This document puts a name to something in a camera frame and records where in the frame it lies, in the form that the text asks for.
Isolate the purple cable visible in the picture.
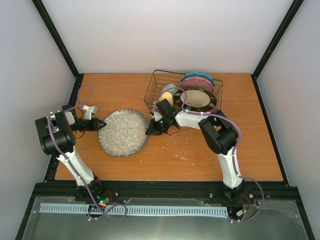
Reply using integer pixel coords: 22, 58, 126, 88
47, 84, 129, 221
149, 87, 265, 223

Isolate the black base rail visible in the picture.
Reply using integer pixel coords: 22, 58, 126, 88
31, 180, 302, 207

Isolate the light blue cable duct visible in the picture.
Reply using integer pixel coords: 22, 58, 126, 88
38, 203, 228, 218

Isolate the green ceramic bowl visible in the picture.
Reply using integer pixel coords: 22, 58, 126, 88
161, 84, 179, 96

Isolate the left black frame post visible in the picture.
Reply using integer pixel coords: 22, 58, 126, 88
31, 0, 81, 78

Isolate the black frame post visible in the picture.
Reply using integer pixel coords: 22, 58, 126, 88
251, 0, 305, 78
31, 0, 81, 78

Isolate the yellow mug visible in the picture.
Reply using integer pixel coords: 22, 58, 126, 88
156, 91, 174, 106

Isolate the grey speckled large plate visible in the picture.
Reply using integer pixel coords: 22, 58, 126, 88
98, 109, 149, 158

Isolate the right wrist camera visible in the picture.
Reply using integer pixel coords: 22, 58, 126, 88
149, 111, 163, 122

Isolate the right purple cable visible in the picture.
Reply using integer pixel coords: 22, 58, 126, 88
149, 87, 265, 223

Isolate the blue dotted plate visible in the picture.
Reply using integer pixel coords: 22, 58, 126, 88
180, 72, 216, 87

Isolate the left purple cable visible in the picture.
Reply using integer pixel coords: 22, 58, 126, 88
47, 84, 129, 221

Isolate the black rimmed cream plate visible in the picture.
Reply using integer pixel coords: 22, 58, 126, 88
173, 87, 218, 112

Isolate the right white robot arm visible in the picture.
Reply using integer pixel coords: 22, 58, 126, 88
145, 99, 245, 202

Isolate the right black frame post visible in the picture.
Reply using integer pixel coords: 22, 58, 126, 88
251, 0, 305, 78

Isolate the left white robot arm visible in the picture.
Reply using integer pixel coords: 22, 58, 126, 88
35, 104, 106, 202

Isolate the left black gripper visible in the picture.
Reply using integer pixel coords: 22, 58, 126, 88
71, 118, 107, 131

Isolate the black wire dish rack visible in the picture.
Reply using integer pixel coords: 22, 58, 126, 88
144, 69, 223, 112

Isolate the pink plate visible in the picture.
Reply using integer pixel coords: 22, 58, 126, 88
179, 76, 215, 93

